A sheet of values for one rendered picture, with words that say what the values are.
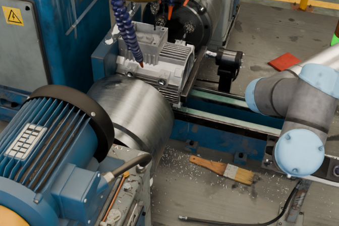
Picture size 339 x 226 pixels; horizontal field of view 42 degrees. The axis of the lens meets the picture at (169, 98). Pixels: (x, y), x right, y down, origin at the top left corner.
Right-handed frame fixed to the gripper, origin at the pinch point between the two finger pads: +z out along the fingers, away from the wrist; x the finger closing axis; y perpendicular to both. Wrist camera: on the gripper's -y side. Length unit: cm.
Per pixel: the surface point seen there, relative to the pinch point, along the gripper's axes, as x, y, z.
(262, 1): -131, 28, 247
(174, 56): -21.7, 37.0, 14.5
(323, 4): -142, -20, 255
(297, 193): 7.4, -4.1, 12.2
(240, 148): -1.3, 13.1, 32.3
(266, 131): -7.6, 6.9, 26.0
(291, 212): 12.9, -4.3, 18.9
